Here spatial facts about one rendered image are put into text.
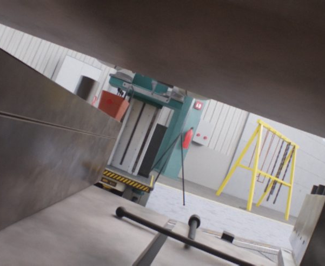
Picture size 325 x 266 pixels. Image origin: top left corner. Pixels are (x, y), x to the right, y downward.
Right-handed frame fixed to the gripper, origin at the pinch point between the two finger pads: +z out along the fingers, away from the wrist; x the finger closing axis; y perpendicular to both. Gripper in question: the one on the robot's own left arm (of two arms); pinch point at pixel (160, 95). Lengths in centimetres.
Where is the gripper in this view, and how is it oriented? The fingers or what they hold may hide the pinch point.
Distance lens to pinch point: 208.3
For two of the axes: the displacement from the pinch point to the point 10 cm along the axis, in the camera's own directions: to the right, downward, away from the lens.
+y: -0.1, -0.5, -10.0
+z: -3.7, 9.3, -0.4
